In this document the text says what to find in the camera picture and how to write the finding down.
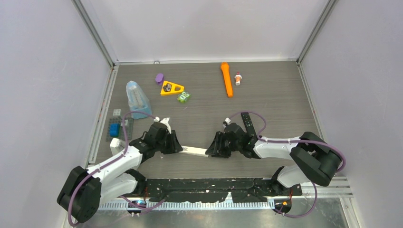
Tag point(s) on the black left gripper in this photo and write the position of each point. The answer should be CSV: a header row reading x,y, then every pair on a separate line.
x,y
174,147

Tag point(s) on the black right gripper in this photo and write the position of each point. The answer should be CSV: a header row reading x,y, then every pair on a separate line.
x,y
223,153

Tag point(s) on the white rectangular thermometer device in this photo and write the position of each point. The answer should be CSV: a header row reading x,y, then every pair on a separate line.
x,y
194,151

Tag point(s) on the black remote control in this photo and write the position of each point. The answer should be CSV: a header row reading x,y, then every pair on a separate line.
x,y
248,123

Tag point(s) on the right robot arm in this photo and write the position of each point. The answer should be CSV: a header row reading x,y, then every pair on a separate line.
x,y
313,160

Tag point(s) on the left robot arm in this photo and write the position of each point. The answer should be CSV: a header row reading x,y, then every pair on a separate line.
x,y
85,190

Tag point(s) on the green owl toy block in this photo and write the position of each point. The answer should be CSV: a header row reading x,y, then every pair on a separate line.
x,y
183,97

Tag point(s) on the grey lego baseplate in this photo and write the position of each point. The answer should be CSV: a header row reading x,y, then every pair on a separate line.
x,y
128,127

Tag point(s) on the yellow triangle shape toy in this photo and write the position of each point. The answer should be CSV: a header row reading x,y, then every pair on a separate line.
x,y
176,89

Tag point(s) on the blue transparent plastic container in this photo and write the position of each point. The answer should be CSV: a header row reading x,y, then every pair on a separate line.
x,y
137,101

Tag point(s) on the blue lego brick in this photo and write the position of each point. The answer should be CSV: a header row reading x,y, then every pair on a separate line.
x,y
114,130

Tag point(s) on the grey lego small plate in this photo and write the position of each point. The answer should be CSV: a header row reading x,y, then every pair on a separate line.
x,y
116,112

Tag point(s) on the purple cylinder toy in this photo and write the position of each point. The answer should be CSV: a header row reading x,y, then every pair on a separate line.
x,y
159,78

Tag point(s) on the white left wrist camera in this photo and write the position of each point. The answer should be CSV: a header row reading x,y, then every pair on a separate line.
x,y
164,121

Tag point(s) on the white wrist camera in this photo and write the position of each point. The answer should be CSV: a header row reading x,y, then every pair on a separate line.
x,y
164,121
226,122

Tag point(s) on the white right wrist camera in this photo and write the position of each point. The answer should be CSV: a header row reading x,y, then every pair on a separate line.
x,y
226,122

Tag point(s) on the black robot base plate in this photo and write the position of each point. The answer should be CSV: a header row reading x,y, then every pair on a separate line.
x,y
213,190

